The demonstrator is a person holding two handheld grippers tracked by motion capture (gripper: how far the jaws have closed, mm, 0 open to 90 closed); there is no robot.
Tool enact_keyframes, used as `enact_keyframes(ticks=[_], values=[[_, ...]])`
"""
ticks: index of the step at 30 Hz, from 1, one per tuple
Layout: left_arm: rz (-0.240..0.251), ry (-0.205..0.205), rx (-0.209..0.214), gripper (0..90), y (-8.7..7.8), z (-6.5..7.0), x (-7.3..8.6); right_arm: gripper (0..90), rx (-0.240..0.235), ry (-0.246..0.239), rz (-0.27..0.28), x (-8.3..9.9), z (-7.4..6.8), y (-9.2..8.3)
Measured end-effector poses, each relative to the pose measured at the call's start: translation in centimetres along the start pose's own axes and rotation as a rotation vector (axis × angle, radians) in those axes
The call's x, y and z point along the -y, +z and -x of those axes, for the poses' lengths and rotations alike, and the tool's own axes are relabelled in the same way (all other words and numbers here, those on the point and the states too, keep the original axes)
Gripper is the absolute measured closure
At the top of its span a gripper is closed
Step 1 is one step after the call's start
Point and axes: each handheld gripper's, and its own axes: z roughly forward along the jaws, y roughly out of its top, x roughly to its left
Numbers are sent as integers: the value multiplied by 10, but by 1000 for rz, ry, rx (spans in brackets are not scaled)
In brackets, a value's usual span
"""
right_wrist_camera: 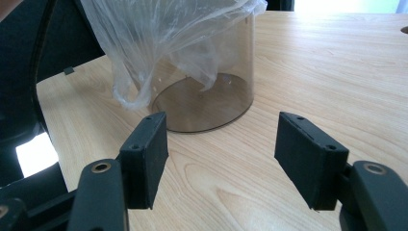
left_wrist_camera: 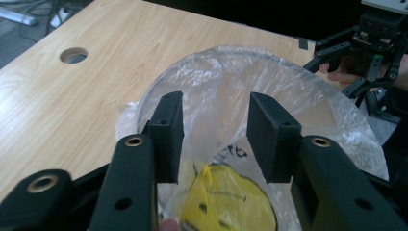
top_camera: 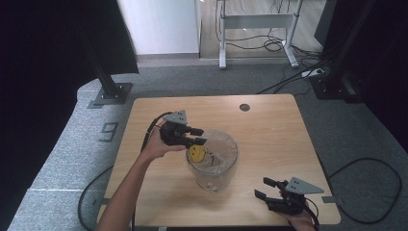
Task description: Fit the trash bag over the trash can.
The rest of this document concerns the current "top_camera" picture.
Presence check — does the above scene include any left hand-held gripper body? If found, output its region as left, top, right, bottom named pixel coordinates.
left=159, top=110, right=192, bottom=148

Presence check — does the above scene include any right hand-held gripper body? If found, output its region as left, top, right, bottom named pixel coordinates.
left=266, top=176, right=325, bottom=216

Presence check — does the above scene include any clear plastic bag yellow print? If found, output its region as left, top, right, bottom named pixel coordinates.
left=186, top=129, right=239, bottom=177

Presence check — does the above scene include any clear glass jar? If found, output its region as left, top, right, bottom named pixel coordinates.
left=185, top=129, right=239, bottom=193

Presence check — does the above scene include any person's left hand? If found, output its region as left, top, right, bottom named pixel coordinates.
left=140, top=125, right=188, bottom=162

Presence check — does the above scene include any person's right hand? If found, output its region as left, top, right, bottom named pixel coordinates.
left=283, top=206, right=318, bottom=231

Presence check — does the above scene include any dark tape floor mark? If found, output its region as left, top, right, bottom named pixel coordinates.
left=97, top=122, right=119, bottom=143

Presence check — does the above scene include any black metal stand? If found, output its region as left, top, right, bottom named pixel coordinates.
left=76, top=28, right=134, bottom=110
left=309, top=0, right=377, bottom=104

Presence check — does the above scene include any white partition panel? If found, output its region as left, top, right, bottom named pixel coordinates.
left=116, top=0, right=201, bottom=56

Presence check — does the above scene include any white power strip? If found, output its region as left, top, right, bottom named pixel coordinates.
left=300, top=67, right=325, bottom=78

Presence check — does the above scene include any dark curtain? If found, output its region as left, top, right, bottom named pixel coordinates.
left=0, top=0, right=140, bottom=222
left=314, top=0, right=408, bottom=155

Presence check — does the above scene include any left hand-held gripper cable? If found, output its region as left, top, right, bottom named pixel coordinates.
left=130, top=111, right=175, bottom=231

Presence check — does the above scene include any hand-held gripper cable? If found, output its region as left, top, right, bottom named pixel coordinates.
left=301, top=198, right=321, bottom=231
left=130, top=111, right=175, bottom=231

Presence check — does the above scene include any right hand-held gripper cable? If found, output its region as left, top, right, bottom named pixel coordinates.
left=301, top=198, right=321, bottom=231

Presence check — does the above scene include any black floor cable loop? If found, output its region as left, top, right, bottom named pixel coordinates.
left=77, top=165, right=115, bottom=231
left=326, top=157, right=403, bottom=225

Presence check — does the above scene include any white desk frame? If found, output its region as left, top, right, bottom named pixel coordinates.
left=216, top=0, right=304, bottom=70

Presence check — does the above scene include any black floor cable bundle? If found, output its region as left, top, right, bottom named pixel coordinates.
left=215, top=0, right=333, bottom=95

